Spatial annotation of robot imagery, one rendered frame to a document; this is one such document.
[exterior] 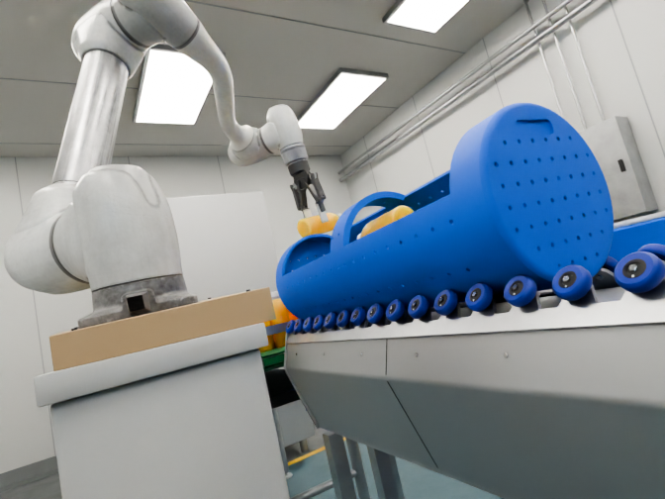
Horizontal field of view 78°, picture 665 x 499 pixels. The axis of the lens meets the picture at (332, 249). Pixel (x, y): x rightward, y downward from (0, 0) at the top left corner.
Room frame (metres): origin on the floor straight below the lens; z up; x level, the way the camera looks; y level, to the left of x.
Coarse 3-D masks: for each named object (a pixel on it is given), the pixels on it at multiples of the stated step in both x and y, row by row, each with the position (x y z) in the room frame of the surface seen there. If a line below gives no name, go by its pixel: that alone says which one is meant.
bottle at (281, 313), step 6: (276, 300) 1.45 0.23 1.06; (276, 306) 1.44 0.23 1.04; (282, 306) 1.45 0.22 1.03; (276, 312) 1.44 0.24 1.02; (282, 312) 1.45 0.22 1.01; (276, 318) 1.44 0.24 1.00; (282, 318) 1.44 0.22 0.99; (288, 318) 1.46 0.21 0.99; (276, 324) 1.44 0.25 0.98; (276, 336) 1.44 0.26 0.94; (282, 336) 1.44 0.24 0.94; (276, 342) 1.45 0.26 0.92; (282, 342) 1.44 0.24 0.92
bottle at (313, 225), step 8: (312, 216) 1.42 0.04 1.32; (328, 216) 1.44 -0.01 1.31; (336, 216) 1.48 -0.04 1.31; (304, 224) 1.39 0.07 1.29; (312, 224) 1.38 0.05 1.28; (320, 224) 1.41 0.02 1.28; (328, 224) 1.43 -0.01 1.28; (304, 232) 1.40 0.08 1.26; (312, 232) 1.39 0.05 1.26; (320, 232) 1.42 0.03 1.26
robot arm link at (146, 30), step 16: (112, 0) 0.89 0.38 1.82; (128, 0) 0.85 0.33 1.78; (144, 0) 0.86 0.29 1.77; (160, 0) 0.87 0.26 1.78; (176, 0) 0.90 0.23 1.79; (128, 16) 0.88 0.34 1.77; (144, 16) 0.89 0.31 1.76; (160, 16) 0.89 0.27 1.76; (176, 16) 0.91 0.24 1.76; (192, 16) 0.95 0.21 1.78; (128, 32) 0.91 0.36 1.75; (144, 32) 0.92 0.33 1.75; (160, 32) 0.93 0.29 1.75; (176, 32) 0.94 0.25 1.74; (192, 32) 0.96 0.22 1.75
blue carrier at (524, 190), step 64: (512, 128) 0.57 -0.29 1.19; (384, 192) 0.96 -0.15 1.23; (448, 192) 0.91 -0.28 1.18; (512, 192) 0.55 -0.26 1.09; (576, 192) 0.62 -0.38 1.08; (320, 256) 1.37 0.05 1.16; (384, 256) 0.77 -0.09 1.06; (448, 256) 0.64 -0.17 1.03; (512, 256) 0.56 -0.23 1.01; (576, 256) 0.60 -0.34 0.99
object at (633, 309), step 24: (384, 312) 0.91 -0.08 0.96; (456, 312) 0.69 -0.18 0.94; (480, 312) 0.64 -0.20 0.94; (528, 312) 0.56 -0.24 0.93; (552, 312) 0.53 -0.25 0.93; (576, 312) 0.50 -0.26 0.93; (600, 312) 0.48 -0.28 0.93; (624, 312) 0.45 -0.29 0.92; (648, 312) 0.43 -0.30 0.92; (312, 336) 1.20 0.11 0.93; (336, 336) 1.06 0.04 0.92; (360, 336) 0.95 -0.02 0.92; (384, 336) 0.86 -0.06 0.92; (408, 336) 0.78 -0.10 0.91; (432, 336) 0.73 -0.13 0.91
